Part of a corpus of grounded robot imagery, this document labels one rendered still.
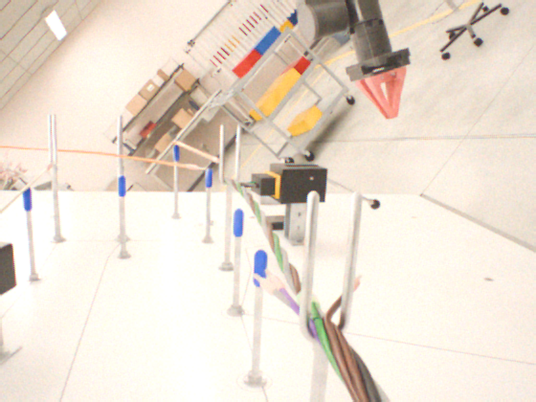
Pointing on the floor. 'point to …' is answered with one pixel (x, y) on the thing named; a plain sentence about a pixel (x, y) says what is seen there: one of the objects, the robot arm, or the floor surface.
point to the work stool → (467, 24)
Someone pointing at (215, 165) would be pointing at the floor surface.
